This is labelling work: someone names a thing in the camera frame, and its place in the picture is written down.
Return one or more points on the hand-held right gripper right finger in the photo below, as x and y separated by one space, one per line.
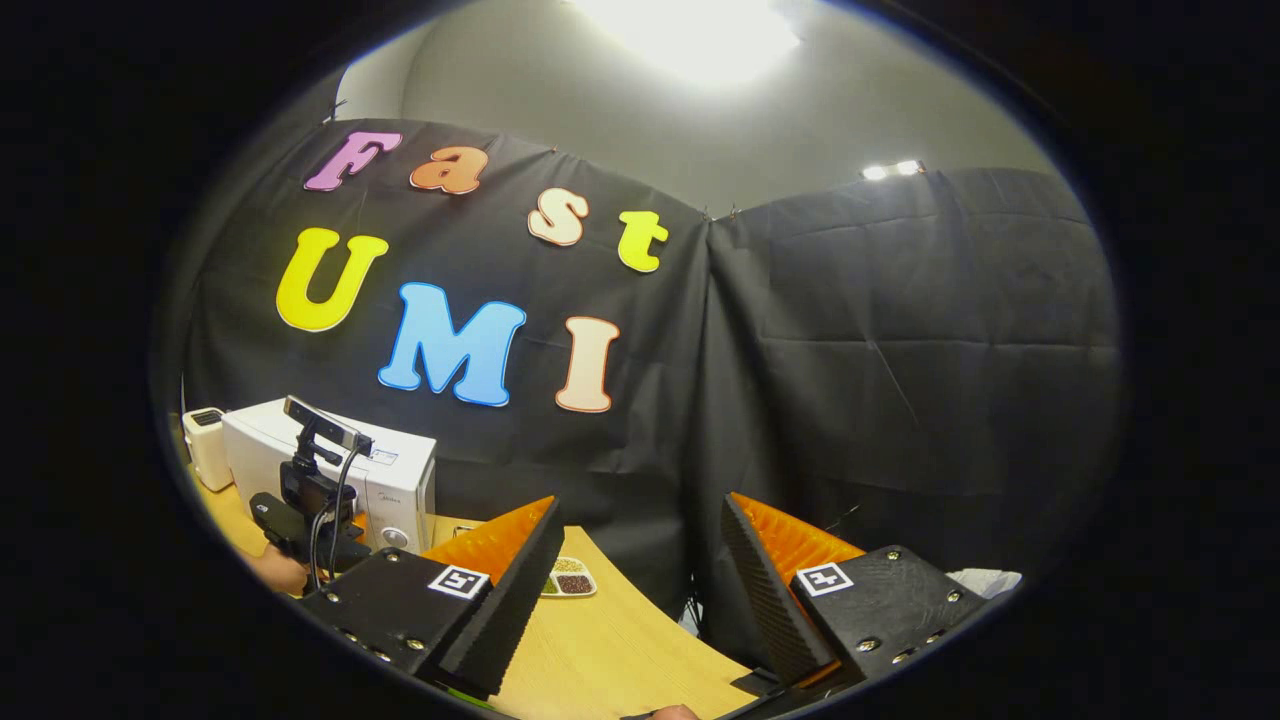
770 600

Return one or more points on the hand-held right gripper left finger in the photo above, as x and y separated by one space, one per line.
510 600

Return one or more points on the white microwave oven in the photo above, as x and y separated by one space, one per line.
400 490

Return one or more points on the white divided dish of beans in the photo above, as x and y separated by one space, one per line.
572 580

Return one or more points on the white toaster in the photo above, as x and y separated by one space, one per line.
208 450

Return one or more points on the white plastic bag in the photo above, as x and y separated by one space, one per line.
985 582

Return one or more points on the black backdrop cloth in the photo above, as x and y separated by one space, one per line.
850 350

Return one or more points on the small ceiling light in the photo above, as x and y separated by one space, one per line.
892 170

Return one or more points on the large ceiling light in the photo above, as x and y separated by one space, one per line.
700 35

